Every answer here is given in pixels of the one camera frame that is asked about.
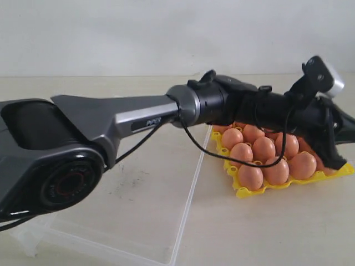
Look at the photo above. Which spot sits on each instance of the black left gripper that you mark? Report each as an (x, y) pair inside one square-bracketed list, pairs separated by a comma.
[(315, 125)]

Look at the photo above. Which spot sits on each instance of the brown egg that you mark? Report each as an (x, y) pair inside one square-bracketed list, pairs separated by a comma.
[(321, 167), (221, 129), (304, 146), (231, 137), (242, 152), (263, 149), (271, 134), (302, 166), (252, 133), (291, 148), (277, 174), (250, 177)]

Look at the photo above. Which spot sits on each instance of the yellow plastic egg tray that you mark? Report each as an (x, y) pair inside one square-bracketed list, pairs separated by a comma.
[(232, 168)]

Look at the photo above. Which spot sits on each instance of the clear plastic bin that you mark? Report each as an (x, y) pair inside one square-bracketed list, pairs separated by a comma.
[(137, 212)]

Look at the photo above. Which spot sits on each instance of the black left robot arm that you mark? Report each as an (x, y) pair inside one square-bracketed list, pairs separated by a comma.
[(54, 152)]

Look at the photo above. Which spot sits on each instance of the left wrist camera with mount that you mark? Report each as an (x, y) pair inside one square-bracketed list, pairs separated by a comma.
[(319, 76)]

